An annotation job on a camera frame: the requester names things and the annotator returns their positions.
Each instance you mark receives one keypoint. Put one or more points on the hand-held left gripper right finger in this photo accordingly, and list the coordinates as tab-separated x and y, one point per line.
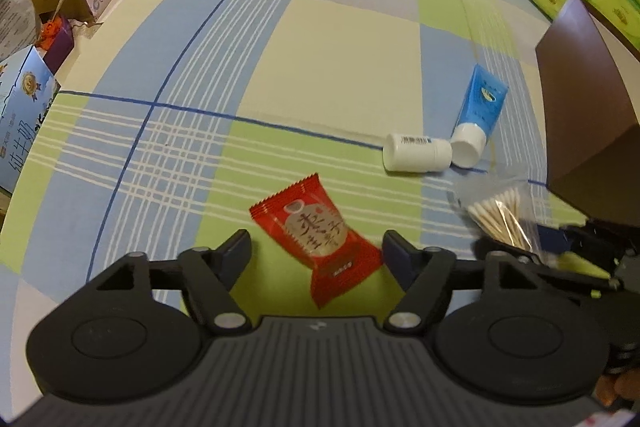
397	257

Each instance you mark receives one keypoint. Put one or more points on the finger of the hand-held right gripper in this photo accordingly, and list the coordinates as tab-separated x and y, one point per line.
552	237
575	276

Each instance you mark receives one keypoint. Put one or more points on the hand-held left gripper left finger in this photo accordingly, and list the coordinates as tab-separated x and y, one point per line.
235	251

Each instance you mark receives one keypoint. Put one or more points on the bag of cotton swabs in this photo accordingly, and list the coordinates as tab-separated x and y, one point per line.
500	212

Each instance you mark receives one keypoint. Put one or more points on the red snack packet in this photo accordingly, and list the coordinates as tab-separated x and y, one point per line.
320	237

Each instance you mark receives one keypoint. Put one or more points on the brown cardboard box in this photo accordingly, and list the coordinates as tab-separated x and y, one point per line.
595	117

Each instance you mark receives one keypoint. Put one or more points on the checked desktop tablecloth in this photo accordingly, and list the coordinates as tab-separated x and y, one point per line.
320	57

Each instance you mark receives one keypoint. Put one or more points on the person's right hand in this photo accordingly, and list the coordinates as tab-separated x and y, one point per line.
627	387

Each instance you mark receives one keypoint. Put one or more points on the white pill bottle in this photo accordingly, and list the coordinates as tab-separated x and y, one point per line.
415	153

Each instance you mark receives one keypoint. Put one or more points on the blue squeeze tube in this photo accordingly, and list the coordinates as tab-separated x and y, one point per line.
482	102

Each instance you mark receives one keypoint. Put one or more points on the blue milk carton box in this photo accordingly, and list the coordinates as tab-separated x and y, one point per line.
25	117

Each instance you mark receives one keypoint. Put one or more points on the purple box with orange items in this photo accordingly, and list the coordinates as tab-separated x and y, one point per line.
55	39

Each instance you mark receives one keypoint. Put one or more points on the clear plastic bag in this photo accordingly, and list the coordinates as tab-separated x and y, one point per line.
17	17

